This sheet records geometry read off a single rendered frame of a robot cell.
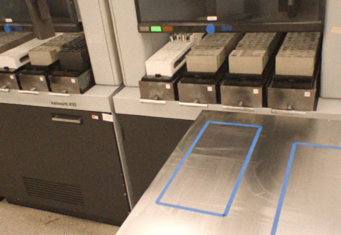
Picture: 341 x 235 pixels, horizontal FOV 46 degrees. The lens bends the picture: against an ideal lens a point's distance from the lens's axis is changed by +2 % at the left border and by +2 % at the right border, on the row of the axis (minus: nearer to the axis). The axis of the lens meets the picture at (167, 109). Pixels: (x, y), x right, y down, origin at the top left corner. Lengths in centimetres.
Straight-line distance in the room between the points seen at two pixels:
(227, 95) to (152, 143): 38
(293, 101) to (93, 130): 80
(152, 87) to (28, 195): 101
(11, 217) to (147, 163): 96
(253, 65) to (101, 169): 81
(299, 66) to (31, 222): 153
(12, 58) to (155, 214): 117
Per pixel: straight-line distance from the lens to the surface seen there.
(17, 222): 227
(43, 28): 77
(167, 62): 140
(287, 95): 129
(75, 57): 164
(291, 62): 133
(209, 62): 138
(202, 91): 135
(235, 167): 89
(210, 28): 132
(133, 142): 158
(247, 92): 131
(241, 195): 82
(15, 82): 179
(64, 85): 163
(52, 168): 194
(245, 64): 135
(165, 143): 152
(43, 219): 222
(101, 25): 154
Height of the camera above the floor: 134
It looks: 26 degrees down
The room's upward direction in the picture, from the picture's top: 8 degrees counter-clockwise
